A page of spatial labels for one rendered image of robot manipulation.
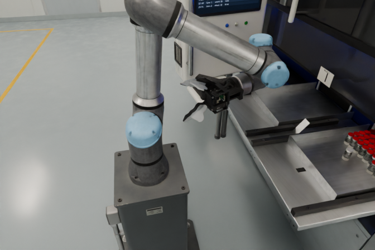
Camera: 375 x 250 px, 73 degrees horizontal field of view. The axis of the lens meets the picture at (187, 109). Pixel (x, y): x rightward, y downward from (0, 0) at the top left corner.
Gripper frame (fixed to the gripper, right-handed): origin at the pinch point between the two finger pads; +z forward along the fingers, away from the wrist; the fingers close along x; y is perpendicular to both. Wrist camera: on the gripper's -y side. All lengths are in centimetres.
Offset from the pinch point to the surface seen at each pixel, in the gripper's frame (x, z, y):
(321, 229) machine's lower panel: 76, -54, 35
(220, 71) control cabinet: 29, -51, -50
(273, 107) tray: 23, -47, -2
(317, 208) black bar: 18.2, -20.1, 41.7
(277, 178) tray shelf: 20.5, -19.3, 27.9
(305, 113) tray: 23, -56, 8
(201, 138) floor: 114, -56, -80
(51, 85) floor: 111, 53, -249
